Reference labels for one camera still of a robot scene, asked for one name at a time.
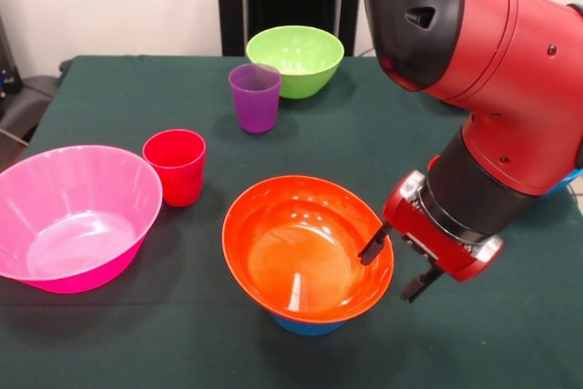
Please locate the dark green tablecloth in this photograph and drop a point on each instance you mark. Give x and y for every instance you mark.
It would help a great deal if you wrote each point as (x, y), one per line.
(136, 339)

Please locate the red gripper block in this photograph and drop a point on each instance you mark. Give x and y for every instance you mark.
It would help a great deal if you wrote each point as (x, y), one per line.
(432, 238)

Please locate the purple cup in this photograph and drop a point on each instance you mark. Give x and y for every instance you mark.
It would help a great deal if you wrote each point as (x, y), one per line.
(255, 102)

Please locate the black pedestal foot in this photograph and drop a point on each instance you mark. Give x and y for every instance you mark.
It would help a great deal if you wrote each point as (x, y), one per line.
(27, 102)

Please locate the orange bowl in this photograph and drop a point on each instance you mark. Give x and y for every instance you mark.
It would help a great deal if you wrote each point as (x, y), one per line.
(296, 248)

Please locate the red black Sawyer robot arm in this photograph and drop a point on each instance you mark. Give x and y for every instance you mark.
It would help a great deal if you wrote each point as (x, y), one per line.
(492, 65)

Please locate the medium blue bowl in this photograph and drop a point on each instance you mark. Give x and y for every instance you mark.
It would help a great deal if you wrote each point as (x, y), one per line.
(305, 327)

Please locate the green bowl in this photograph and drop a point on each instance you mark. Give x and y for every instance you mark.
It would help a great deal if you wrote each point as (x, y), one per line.
(296, 61)

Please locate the black equipment tower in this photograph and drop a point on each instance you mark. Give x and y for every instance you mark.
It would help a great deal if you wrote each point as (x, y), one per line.
(7, 65)

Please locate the large blue bowl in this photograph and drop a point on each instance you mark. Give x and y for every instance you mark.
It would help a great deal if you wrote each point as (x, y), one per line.
(565, 181)

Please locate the large pink bowl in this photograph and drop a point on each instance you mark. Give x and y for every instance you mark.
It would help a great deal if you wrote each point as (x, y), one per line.
(68, 225)

